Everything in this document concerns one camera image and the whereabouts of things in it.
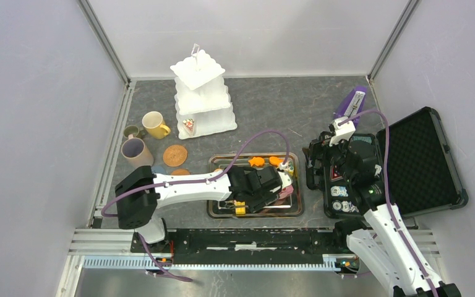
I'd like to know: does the stainless steel serving tray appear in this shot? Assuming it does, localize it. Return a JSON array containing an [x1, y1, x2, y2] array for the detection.
[[207, 152, 304, 219]]

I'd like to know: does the white three-tier dessert stand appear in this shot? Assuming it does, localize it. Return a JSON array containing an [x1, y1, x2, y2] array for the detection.
[[170, 43, 238, 140]]

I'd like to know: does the blue grey coaster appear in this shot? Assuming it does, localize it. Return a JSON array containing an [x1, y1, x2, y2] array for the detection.
[[152, 165, 167, 174]]

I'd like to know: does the purple metronome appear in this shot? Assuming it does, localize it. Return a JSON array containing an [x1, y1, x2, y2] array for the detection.
[[333, 85, 367, 119]]

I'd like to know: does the round wooden coaster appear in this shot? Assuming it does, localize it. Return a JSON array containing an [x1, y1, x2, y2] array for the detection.
[[171, 168, 190, 176]]

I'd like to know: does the pink tall mug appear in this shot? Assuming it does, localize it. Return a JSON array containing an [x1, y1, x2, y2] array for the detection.
[[121, 137, 154, 168]]

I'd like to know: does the yellow mug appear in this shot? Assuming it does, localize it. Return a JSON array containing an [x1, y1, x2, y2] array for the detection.
[[142, 111, 171, 139]]

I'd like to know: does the strawberry triangle cake slice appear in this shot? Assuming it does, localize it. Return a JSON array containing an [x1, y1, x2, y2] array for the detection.
[[182, 118, 195, 136]]

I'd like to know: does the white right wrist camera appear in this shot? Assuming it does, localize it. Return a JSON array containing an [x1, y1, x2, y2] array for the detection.
[[329, 117, 356, 147]]

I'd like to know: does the orange fish cookie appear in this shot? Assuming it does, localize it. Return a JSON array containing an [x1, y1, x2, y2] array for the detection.
[[268, 156, 285, 167]]

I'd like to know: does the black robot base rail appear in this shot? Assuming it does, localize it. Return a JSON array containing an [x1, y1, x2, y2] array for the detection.
[[148, 228, 356, 265]]

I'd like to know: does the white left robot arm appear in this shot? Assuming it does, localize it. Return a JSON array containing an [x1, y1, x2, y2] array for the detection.
[[112, 166, 293, 252]]

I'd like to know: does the small green cup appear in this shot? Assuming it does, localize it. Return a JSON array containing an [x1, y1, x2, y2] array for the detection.
[[123, 125, 146, 139]]

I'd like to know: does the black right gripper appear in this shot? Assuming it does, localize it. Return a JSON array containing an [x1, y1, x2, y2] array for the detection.
[[301, 134, 355, 183]]

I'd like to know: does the pink cake slice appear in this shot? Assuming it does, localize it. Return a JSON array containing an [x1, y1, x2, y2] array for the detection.
[[278, 185, 294, 200]]

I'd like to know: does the yellow layered cake slice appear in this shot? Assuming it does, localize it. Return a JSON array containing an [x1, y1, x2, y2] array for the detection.
[[234, 201, 247, 216]]

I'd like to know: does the yellow kiwi topped cake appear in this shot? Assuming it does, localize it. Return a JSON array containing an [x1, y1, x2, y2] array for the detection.
[[278, 161, 295, 176]]

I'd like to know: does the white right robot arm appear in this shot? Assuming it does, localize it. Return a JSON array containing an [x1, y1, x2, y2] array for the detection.
[[304, 132, 461, 296]]

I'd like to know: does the red triangular dealer marker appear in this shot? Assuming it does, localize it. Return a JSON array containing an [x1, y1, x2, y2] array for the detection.
[[330, 166, 343, 182]]

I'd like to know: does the woven rattan coaster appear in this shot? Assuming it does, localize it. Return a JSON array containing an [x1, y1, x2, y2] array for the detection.
[[163, 144, 188, 167]]

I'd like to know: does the black poker chip case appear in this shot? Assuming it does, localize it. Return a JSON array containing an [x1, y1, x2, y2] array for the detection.
[[322, 106, 469, 219]]

